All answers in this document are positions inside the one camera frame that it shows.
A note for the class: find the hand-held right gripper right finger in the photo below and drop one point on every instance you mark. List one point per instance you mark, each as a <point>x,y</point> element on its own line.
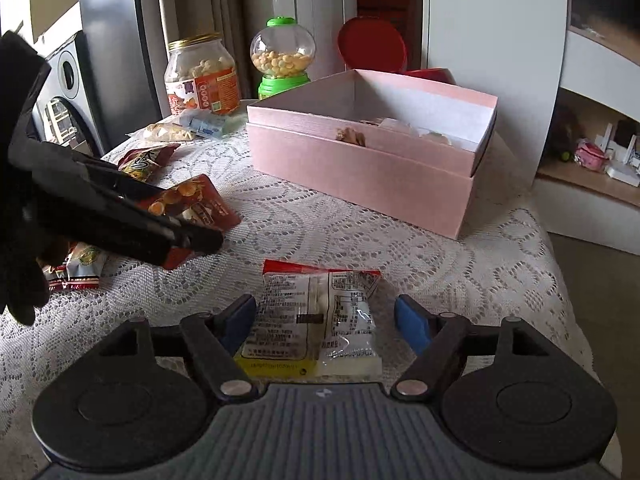
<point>412,325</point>

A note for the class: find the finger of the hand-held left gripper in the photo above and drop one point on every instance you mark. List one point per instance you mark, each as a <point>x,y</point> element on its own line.
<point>125,182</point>
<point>150,232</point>

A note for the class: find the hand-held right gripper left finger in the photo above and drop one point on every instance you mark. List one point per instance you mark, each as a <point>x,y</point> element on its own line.
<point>240,321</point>

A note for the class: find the red chestnut snack packet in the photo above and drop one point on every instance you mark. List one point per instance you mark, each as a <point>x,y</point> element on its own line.
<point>200,205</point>

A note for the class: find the pink cardboard box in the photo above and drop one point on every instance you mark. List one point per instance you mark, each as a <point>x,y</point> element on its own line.
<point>360,180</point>

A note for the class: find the clear packet of pale snacks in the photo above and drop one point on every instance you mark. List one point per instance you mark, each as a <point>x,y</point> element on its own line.
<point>165,132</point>

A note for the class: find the person's left hand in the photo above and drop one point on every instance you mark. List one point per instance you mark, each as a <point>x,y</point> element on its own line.
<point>22,280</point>

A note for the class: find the dark red snack packet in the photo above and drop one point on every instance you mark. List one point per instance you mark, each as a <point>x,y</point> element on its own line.
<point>147,160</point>

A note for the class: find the red and white snack packet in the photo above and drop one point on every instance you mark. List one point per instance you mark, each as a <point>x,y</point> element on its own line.
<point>80,267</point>

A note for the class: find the clear packets near jar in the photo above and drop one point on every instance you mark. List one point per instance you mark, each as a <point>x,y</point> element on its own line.
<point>210,124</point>

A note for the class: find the grey speaker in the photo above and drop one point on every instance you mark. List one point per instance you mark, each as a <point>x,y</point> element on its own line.
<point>67,75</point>

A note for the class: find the clear jar with gold lid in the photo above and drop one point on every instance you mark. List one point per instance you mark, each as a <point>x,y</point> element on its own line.
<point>210,85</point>

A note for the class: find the clear wrapped snack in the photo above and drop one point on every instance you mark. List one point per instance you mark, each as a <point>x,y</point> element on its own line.
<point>436,139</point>

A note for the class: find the brown snack piece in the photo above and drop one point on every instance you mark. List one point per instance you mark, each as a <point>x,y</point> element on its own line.
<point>351,136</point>

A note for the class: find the green candy dispenser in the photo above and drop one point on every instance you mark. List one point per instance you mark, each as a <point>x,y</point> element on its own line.
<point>282,60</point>

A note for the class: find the beige curtain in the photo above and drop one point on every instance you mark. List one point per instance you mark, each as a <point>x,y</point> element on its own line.
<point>225,0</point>

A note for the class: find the pink pouch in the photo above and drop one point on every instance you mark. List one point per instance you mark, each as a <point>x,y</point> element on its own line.
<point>591,156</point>

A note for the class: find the red plastic container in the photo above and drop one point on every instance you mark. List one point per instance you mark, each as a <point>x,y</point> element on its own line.
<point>432,75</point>

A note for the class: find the white router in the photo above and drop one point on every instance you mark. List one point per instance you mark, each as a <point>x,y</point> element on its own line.
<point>624,165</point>

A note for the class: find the red round lid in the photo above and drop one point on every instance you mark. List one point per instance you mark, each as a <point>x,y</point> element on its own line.
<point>370,45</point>

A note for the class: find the white cabinet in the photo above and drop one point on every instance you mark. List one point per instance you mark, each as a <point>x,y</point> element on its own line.
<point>490,35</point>

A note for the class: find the white shelf unit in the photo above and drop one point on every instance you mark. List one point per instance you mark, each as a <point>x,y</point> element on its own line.
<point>590,60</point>

